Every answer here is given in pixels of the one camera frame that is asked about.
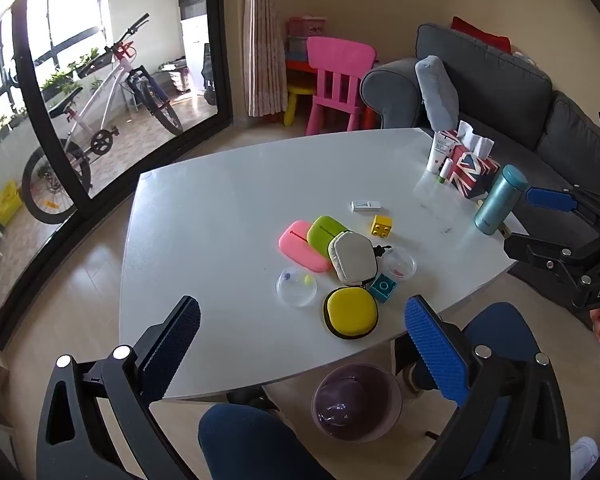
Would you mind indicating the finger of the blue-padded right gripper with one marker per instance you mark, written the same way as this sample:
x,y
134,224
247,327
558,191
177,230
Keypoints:
x,y
559,259
568,200

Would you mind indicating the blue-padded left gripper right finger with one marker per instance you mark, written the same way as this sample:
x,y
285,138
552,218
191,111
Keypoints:
x,y
509,422

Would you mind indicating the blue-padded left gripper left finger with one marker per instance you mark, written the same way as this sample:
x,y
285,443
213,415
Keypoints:
x,y
73,439

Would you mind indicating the teal toy block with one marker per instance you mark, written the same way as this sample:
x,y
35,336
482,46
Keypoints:
x,y
382,287

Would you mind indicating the yellow round zip case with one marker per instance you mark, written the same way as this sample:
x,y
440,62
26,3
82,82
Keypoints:
x,y
350,312

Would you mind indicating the beige hexagonal zip pouch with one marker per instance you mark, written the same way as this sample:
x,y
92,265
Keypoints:
x,y
353,258

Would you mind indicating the clear round container yellow bead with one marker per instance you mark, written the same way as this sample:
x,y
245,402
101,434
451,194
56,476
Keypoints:
x,y
296,288

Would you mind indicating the purple trash bin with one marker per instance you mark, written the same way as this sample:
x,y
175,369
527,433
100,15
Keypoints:
x,y
357,402

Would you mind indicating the teal thermos bottle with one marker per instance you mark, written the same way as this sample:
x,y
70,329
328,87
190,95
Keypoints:
x,y
506,191

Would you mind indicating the grey sofa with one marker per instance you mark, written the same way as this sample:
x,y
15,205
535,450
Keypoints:
x,y
534,126

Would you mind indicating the union jack tissue box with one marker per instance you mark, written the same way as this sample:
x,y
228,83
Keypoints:
x,y
473,169

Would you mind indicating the small white green-capped bottle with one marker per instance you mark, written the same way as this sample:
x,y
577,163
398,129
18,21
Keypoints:
x,y
446,170

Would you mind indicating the white cream tube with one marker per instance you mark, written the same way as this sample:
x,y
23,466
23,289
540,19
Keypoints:
x,y
443,143

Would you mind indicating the person's left leg jeans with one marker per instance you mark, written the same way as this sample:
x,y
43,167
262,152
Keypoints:
x,y
241,442

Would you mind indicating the light grey pillow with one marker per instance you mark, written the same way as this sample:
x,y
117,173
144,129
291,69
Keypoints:
x,y
438,94

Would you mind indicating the red cushion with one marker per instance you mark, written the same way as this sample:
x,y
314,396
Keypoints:
x,y
500,42

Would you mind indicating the clear round container pink piece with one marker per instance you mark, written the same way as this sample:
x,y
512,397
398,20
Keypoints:
x,y
398,264

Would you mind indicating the yellow toy block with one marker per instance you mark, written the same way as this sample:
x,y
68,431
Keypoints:
x,y
381,226

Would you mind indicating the small white rectangular box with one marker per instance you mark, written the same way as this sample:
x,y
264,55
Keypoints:
x,y
365,205

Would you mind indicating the green silicone case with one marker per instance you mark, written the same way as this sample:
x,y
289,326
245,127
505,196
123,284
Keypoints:
x,y
322,231

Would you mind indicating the white bicycle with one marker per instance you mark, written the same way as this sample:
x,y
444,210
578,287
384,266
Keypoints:
x,y
88,98

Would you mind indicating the yellow crate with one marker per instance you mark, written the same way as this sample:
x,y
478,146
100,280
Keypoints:
x,y
10,202

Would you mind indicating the pink children's chair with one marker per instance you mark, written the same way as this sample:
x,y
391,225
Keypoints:
x,y
340,65

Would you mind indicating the pink silicone case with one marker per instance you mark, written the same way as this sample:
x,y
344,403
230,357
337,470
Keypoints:
x,y
293,244

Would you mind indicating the yellow children's stool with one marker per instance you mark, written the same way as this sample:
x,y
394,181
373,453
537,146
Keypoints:
x,y
294,92

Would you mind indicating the pink storage box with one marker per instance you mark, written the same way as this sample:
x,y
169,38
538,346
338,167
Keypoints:
x,y
306,26

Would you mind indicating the pink patterned curtain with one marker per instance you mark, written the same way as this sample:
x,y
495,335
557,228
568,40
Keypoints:
x,y
264,60

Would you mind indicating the black sliding door frame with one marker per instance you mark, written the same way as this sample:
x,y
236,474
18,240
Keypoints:
x,y
181,46

